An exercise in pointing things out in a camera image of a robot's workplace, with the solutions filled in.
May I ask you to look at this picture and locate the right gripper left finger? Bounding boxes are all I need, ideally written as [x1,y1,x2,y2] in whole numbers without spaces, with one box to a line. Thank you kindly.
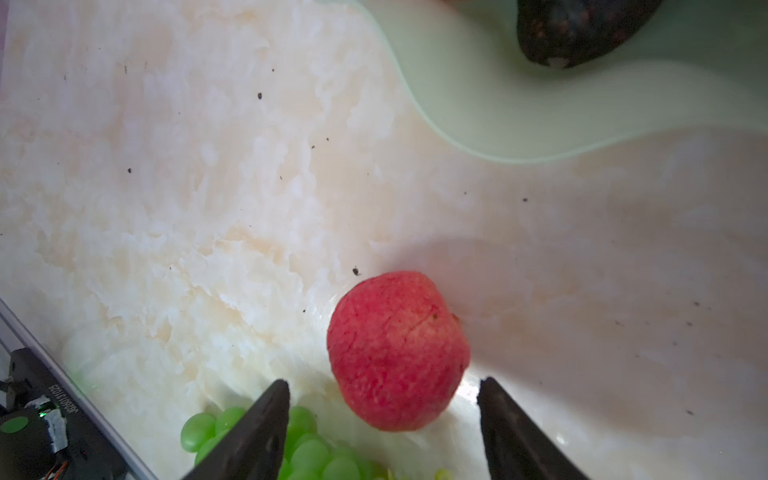
[185,379,290,480]

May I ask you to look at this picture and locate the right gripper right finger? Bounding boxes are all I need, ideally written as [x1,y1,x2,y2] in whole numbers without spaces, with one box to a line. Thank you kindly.
[477,377,587,480]

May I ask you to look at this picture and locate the green grape bunch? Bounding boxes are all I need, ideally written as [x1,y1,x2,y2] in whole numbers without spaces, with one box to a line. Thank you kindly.
[179,406,457,480]

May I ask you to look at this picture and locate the red apple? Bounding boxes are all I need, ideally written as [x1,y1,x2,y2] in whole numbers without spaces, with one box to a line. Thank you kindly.
[326,271,471,432]

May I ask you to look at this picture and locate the dark avocado front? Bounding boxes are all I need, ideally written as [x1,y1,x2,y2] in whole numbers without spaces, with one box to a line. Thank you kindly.
[516,0,662,69]

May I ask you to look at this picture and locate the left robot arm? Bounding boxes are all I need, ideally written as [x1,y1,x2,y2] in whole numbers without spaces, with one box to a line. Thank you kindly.
[1,348,128,480]

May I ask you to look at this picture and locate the green scalloped fruit bowl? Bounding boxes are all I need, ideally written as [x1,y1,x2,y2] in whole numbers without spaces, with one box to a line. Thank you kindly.
[358,1,767,164]

